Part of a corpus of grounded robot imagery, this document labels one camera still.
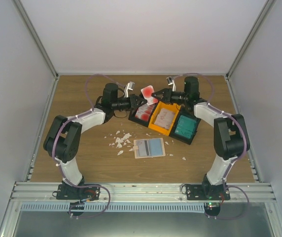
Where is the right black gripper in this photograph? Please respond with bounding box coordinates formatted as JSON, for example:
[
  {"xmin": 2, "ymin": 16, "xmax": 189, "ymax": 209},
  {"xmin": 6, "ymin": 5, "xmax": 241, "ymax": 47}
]
[{"xmin": 152, "ymin": 88, "xmax": 188, "ymax": 105}]

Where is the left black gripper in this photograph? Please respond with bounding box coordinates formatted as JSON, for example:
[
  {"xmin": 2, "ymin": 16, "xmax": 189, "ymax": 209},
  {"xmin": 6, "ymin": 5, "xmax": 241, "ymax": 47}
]
[{"xmin": 112, "ymin": 94, "xmax": 147, "ymax": 112}]

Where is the red circle card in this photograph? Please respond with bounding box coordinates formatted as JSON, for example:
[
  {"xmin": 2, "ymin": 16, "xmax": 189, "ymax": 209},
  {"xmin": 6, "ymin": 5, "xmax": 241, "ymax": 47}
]
[{"xmin": 141, "ymin": 85, "xmax": 158, "ymax": 106}]

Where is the beige leather card holder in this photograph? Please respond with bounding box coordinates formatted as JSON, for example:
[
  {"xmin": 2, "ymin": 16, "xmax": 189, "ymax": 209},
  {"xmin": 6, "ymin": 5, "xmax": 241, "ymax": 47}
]
[{"xmin": 132, "ymin": 138, "xmax": 166, "ymax": 159}]

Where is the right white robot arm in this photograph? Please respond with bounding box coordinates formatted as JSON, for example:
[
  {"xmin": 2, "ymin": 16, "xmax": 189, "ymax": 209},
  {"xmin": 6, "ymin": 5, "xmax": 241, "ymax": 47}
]
[{"xmin": 151, "ymin": 73, "xmax": 250, "ymax": 200}]

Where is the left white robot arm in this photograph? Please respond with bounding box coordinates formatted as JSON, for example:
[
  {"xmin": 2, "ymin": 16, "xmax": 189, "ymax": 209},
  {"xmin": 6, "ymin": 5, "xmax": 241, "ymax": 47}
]
[{"xmin": 43, "ymin": 82, "xmax": 147, "ymax": 199}]

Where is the red circle cards stack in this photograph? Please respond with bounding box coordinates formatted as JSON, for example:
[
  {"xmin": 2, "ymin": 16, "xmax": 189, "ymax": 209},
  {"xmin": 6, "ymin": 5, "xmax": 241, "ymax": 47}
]
[{"xmin": 135, "ymin": 104, "xmax": 155, "ymax": 121}]

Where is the teal cards stack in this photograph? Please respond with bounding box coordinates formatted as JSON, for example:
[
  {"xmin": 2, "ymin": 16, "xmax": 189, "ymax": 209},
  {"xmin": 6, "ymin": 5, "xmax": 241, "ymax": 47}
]
[{"xmin": 175, "ymin": 115, "xmax": 197, "ymax": 139}]

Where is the black bin left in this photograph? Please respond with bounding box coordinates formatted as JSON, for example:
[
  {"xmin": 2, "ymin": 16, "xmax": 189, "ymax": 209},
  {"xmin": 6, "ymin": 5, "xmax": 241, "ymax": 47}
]
[{"xmin": 128, "ymin": 103, "xmax": 158, "ymax": 127}]

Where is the black bin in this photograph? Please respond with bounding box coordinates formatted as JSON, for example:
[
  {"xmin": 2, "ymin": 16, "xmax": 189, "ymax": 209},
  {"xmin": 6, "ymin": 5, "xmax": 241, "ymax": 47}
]
[
  {"xmin": 128, "ymin": 103, "xmax": 158, "ymax": 127},
  {"xmin": 169, "ymin": 107, "xmax": 201, "ymax": 145}
]

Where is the yellow bin middle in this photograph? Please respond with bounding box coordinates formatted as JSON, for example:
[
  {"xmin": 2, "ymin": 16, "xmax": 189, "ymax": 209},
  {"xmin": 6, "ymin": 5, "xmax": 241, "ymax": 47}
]
[{"xmin": 148, "ymin": 102, "xmax": 181, "ymax": 136}]

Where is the black bin right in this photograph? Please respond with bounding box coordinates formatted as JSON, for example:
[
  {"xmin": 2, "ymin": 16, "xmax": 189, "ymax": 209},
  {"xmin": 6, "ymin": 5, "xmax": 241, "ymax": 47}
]
[{"xmin": 169, "ymin": 107, "xmax": 201, "ymax": 145}]

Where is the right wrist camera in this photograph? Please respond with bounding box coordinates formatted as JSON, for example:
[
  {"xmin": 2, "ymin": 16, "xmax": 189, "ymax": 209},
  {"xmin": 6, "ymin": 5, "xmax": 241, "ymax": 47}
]
[{"xmin": 166, "ymin": 77, "xmax": 176, "ymax": 91}]

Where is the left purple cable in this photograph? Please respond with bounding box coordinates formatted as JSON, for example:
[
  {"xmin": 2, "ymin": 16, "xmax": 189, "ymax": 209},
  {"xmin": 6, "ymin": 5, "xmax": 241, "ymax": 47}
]
[{"xmin": 52, "ymin": 74, "xmax": 127, "ymax": 188}]

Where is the grey slotted cable duct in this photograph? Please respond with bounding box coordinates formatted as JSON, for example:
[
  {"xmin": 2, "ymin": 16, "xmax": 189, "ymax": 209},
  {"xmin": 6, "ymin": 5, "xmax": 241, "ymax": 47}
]
[{"xmin": 21, "ymin": 202, "xmax": 205, "ymax": 213}]

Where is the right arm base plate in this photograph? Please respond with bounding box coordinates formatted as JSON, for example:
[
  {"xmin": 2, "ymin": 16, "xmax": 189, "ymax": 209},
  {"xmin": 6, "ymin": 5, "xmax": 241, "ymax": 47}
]
[{"xmin": 180, "ymin": 184, "xmax": 230, "ymax": 218}]

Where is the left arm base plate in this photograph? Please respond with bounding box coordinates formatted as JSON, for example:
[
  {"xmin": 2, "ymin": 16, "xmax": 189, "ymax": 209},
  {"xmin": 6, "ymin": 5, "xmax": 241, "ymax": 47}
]
[{"xmin": 53, "ymin": 183, "xmax": 101, "ymax": 217}]

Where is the aluminium rail frame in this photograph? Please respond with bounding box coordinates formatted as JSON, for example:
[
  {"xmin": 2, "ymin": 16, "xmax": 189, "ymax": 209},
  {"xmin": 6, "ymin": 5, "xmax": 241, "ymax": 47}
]
[{"xmin": 0, "ymin": 182, "xmax": 282, "ymax": 237}]

